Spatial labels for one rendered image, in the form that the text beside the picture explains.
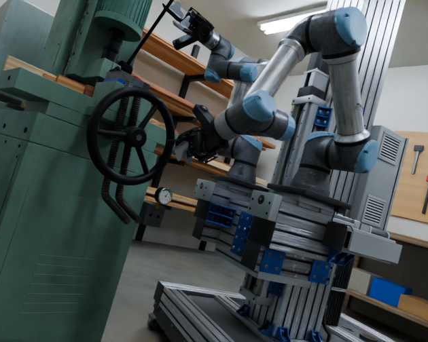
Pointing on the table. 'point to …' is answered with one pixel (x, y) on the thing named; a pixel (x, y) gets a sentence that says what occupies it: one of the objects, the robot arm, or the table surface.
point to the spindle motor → (123, 17)
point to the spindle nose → (113, 44)
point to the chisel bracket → (98, 68)
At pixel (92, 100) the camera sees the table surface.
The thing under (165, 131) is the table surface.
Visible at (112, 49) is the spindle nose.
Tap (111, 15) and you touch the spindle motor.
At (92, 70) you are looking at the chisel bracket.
